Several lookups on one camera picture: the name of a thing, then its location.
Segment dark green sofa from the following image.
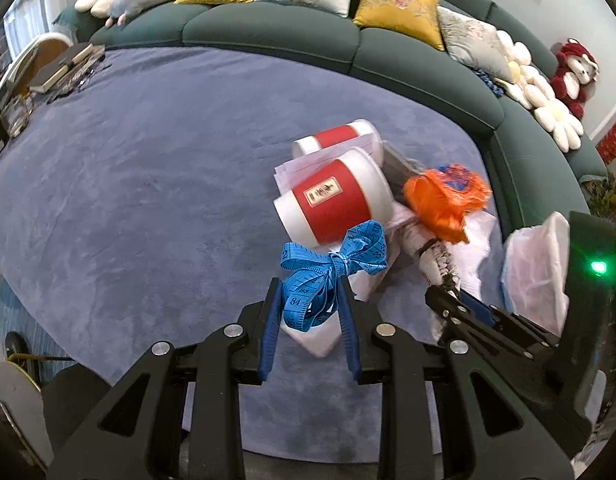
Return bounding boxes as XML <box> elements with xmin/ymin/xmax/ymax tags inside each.
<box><xmin>58</xmin><ymin>0</ymin><xmax>612</xmax><ymax>241</ymax></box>

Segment red teddy bear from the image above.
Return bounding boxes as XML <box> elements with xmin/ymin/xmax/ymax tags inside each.
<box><xmin>548</xmin><ymin>37</ymin><xmax>601</xmax><ymax>121</ymax></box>

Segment white speckled wrapper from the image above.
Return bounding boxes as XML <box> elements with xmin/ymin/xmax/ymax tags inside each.
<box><xmin>402</xmin><ymin>220</ymin><xmax>462</xmax><ymax>292</ymax></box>

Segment white plastic bag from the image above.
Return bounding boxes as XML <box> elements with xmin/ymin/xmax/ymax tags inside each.
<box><xmin>501</xmin><ymin>211</ymin><xmax>572</xmax><ymax>337</ymax></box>

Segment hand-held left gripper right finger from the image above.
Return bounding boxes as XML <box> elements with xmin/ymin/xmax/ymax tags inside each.
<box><xmin>335</xmin><ymin>277</ymin><xmax>574</xmax><ymax>480</ymax></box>

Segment blue measuring tape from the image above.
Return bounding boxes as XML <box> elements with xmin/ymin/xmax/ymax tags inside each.
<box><xmin>279</xmin><ymin>220</ymin><xmax>389</xmax><ymax>333</ymax></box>

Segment white paper sheets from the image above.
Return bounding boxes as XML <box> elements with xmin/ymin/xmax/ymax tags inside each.
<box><xmin>272</xmin><ymin>152</ymin><xmax>341</xmax><ymax>197</ymax></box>

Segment beige hardcover book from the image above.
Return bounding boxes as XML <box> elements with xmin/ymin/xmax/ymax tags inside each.
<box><xmin>30</xmin><ymin>44</ymin><xmax>97</xmax><ymax>94</ymax></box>

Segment white disc with gold rim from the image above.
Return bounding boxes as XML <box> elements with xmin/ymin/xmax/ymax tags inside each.
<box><xmin>0</xmin><ymin>360</ymin><xmax>42</xmax><ymax>461</ymax></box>

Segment red patterned box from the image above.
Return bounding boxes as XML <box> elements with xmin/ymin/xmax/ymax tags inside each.
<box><xmin>596</xmin><ymin>109</ymin><xmax>616</xmax><ymax>167</ymax></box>

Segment blue patterned cloth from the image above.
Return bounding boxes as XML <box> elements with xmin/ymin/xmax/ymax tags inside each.
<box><xmin>474</xmin><ymin>69</ymin><xmax>504</xmax><ymax>99</ymax></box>

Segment white folded paper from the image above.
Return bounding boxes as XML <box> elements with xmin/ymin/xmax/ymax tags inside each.
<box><xmin>282</xmin><ymin>255</ymin><xmax>405</xmax><ymax>359</ymax></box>

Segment red and white paper cup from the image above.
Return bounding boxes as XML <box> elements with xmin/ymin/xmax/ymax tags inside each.
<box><xmin>273</xmin><ymin>147</ymin><xmax>397</xmax><ymax>252</ymax></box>
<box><xmin>291</xmin><ymin>119</ymin><xmax>385</xmax><ymax>162</ymax></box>

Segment orange plastic bag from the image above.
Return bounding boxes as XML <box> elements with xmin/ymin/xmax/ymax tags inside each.
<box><xmin>402</xmin><ymin>163</ymin><xmax>492</xmax><ymax>245</ymax></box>

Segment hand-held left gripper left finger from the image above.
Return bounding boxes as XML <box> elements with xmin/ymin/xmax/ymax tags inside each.
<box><xmin>47</xmin><ymin>277</ymin><xmax>283</xmax><ymax>480</ymax></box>

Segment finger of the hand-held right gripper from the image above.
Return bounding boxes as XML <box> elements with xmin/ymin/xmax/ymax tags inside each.
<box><xmin>424</xmin><ymin>285</ymin><xmax>543</xmax><ymax>361</ymax></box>
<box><xmin>459</xmin><ymin>291</ymin><xmax>561</xmax><ymax>348</ymax></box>

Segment books on side table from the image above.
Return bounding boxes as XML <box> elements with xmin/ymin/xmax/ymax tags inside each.
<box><xmin>30</xmin><ymin>42</ymin><xmax>110</xmax><ymax>106</ymax></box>

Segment white round-backed chair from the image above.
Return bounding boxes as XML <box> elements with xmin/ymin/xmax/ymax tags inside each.
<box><xmin>0</xmin><ymin>31</ymin><xmax>72</xmax><ymax>107</ymax></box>

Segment yellowish potted plant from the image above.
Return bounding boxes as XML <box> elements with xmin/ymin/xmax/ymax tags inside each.
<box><xmin>582</xmin><ymin>170</ymin><xmax>616</xmax><ymax>223</ymax></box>

